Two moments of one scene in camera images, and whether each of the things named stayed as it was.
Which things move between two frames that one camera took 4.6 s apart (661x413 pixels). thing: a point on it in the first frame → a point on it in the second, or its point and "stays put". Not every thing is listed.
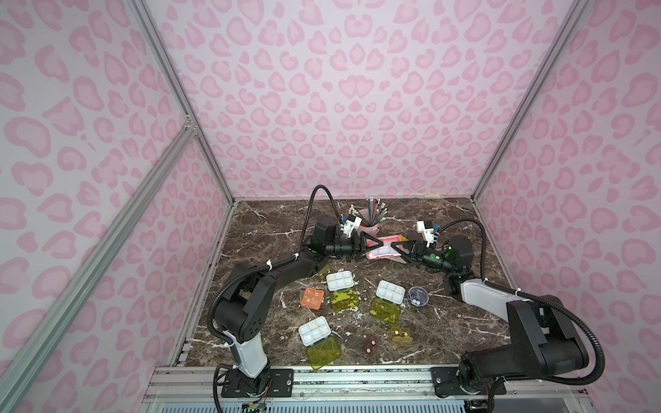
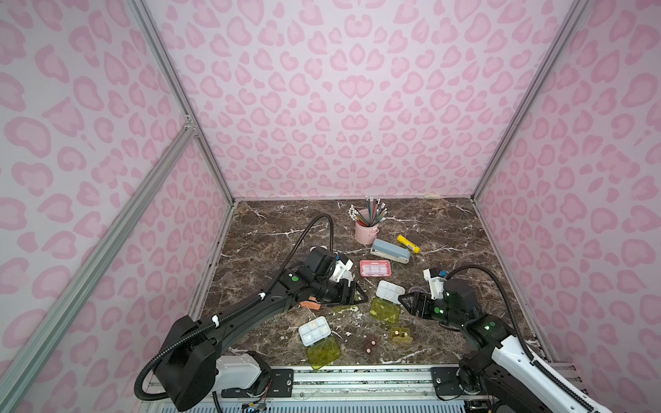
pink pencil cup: [365, 216] stays put
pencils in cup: [376, 212] stays put
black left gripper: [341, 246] → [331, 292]
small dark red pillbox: [372, 343] stays put
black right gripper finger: [408, 257] → [416, 307]
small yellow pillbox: [401, 335] stays put
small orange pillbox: [312, 298] stays put
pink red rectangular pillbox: [385, 250] → [375, 268]
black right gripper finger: [395, 245] → [412, 300]
